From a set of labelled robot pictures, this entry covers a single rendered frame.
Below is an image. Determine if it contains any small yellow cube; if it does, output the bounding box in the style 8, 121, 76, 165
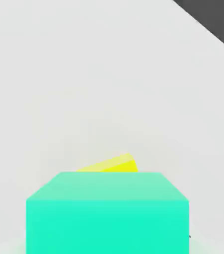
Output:
75, 152, 139, 173

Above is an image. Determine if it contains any small turquoise cube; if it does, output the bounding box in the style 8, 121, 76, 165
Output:
25, 171, 190, 254

